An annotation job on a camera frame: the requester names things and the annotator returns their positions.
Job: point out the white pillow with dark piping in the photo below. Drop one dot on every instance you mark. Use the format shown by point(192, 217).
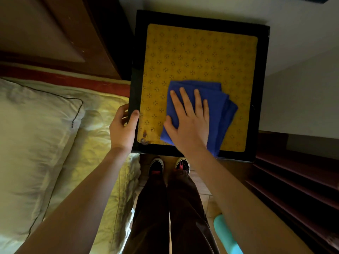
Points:
point(31, 156)

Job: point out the person's right middle finger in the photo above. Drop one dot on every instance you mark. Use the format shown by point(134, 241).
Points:
point(187, 101)

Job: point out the person's right forearm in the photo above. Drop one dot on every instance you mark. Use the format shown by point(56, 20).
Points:
point(238, 208)

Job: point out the person's right black shoe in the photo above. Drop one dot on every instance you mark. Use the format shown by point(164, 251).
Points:
point(183, 165)

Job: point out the person's left hand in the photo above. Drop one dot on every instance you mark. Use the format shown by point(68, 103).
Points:
point(120, 136)

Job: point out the black bedside table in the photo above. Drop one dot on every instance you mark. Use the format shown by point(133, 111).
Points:
point(262, 76)

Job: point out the person's left thumb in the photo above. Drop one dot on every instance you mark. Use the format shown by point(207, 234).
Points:
point(133, 120)

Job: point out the person's right hand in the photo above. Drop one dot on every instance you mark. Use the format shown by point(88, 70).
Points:
point(192, 134)

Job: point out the teal cylinder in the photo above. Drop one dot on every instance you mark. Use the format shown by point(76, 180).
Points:
point(225, 235)

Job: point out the dark wooden headboard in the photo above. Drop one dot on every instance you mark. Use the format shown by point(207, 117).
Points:
point(61, 34)

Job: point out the person's right thumb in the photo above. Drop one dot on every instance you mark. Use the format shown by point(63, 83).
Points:
point(169, 128)

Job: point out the person's left forearm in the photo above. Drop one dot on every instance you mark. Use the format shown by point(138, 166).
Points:
point(79, 211)

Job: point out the dark wooden slatted shelf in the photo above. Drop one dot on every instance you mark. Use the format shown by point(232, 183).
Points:
point(299, 182)

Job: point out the red mattress edge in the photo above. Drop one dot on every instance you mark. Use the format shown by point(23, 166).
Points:
point(79, 81)

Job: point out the blue cloth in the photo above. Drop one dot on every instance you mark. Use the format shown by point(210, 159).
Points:
point(219, 111)

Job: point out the person's left black shoe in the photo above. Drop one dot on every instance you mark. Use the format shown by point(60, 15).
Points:
point(156, 166)

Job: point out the pale yellow bed cover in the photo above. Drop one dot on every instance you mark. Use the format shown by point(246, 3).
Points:
point(98, 124)

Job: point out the dark brown trousers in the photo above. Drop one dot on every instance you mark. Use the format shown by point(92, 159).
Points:
point(172, 216)

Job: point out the yellow patterned table mat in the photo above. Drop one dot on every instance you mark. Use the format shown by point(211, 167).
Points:
point(201, 55)

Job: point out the person's black shoe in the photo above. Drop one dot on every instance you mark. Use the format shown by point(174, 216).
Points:
point(156, 166)
point(183, 165)

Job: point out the person's right little finger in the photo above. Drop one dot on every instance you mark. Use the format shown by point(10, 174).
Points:
point(206, 111)

